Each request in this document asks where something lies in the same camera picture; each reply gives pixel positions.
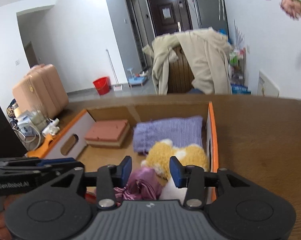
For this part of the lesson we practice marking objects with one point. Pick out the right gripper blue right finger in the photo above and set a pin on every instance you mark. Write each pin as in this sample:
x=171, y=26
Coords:
x=178, y=173

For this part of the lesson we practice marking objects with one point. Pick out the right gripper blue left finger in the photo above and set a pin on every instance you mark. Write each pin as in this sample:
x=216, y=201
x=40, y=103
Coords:
x=124, y=171

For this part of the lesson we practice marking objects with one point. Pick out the purple satin cloth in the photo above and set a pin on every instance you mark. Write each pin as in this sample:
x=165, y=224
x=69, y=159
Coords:
x=142, y=185

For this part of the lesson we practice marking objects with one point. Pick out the lavender knitted cloth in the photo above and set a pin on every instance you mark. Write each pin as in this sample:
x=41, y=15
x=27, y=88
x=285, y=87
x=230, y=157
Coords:
x=181, y=131

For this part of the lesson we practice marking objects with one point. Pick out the person's left hand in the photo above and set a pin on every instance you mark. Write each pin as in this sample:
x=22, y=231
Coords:
x=4, y=232

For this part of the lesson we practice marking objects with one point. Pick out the yellow plush toy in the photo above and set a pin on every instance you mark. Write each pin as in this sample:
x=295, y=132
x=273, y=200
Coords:
x=158, y=157

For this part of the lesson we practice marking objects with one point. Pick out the pink sponge block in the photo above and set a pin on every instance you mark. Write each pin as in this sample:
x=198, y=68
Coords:
x=108, y=133

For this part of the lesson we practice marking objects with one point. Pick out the orange cardboard box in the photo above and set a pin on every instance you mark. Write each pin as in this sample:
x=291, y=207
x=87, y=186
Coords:
x=72, y=144

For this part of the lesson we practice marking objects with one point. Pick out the clear glass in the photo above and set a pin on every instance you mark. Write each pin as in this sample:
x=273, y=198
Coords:
x=39, y=120

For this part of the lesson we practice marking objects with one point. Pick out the white spray bottle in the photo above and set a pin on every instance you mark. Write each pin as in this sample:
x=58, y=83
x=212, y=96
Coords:
x=52, y=128

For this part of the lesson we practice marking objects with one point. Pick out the white mop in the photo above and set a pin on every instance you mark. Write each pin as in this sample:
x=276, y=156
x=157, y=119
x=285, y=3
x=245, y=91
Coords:
x=117, y=87

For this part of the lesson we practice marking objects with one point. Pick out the red bucket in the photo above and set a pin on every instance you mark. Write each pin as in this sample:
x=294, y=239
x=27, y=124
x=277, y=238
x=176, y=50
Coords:
x=102, y=85

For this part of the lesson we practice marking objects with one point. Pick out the pink suitcase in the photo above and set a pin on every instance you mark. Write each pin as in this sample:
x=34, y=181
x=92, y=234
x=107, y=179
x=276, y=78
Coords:
x=41, y=89

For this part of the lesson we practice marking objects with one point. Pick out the blue pet feeder stand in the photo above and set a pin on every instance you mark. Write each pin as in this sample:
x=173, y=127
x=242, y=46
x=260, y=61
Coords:
x=136, y=79

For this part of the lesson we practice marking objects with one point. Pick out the brown wooden chair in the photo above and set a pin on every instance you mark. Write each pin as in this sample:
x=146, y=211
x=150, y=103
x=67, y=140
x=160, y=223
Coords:
x=180, y=74

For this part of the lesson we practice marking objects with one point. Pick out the beige jacket on chair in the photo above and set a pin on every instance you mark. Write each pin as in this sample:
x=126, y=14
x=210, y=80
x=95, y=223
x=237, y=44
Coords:
x=206, y=51

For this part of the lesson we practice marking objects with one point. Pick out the storage rack with items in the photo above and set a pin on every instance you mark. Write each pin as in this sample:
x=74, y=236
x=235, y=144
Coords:
x=237, y=72

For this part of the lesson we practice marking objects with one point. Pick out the dark brown entrance door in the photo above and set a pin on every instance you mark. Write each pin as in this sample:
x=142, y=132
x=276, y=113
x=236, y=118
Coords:
x=169, y=16

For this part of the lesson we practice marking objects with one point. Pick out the grey refrigerator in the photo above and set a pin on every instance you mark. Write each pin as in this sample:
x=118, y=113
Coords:
x=212, y=13

